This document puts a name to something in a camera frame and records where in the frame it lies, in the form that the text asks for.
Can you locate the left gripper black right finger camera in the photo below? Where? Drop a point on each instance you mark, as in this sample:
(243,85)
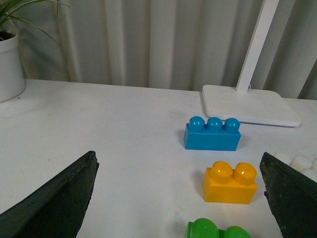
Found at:
(292,198)

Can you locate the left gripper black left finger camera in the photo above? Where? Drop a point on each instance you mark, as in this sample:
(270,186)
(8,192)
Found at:
(57,208)

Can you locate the yellow two-stud toy block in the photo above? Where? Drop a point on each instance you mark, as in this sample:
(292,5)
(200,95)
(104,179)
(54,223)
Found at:
(224,184)

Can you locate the green toy block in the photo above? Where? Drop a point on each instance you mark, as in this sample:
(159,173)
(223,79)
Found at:
(205,228)

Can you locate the blue three-stud toy block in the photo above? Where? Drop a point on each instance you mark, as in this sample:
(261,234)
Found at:
(213,134)

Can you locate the white desk lamp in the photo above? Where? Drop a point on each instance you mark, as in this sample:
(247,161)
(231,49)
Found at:
(248,105)

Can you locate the white plant pot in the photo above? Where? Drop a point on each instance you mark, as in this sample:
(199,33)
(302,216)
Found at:
(12,82)

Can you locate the grey pleated curtain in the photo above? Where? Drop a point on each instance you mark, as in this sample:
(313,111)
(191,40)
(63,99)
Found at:
(171,44)

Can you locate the green potted plant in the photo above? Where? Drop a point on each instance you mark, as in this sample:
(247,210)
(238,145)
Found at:
(8,12)

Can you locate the white studded base plate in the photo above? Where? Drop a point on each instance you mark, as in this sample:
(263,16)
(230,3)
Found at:
(303,164)

